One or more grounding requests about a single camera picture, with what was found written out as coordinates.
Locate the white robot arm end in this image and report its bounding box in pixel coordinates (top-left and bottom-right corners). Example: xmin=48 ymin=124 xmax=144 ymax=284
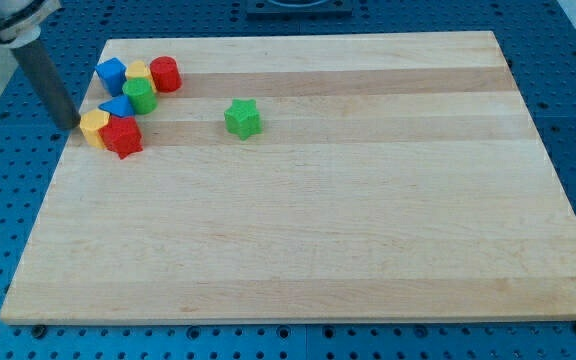
xmin=0 ymin=0 xmax=62 ymax=49

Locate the green star block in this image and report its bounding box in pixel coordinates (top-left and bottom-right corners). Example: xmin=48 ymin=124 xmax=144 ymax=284
xmin=224 ymin=99 xmax=262 ymax=141

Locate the red star block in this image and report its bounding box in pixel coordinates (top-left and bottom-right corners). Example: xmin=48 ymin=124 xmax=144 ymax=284
xmin=99 ymin=115 xmax=143 ymax=159

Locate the light wooden board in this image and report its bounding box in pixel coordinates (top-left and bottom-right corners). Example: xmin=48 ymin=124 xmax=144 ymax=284
xmin=0 ymin=31 xmax=576 ymax=325

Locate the red cylinder block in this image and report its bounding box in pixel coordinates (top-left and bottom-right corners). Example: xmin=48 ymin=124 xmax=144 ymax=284
xmin=149 ymin=56 xmax=183 ymax=93

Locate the green cylinder block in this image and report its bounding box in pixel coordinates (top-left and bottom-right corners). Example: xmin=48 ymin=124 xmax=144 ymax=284
xmin=122 ymin=77 xmax=158 ymax=115

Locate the blue triangle block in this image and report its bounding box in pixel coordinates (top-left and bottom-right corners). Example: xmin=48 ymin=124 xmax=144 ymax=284
xmin=98 ymin=95 xmax=135 ymax=118

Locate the yellow rounded block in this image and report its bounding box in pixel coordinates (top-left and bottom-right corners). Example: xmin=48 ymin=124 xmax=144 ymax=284
xmin=125 ymin=60 xmax=157 ymax=93

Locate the yellow hexagon block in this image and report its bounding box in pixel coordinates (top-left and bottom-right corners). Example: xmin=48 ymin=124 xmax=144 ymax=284
xmin=79 ymin=109 xmax=110 ymax=149

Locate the blue cube block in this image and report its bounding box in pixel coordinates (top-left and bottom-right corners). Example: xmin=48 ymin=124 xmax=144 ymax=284
xmin=95 ymin=57 xmax=126 ymax=97

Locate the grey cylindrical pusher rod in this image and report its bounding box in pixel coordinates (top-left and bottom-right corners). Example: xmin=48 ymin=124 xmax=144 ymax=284
xmin=11 ymin=39 xmax=80 ymax=130

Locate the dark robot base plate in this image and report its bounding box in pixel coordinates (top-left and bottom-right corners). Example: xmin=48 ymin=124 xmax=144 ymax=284
xmin=242 ymin=0 xmax=354 ymax=18

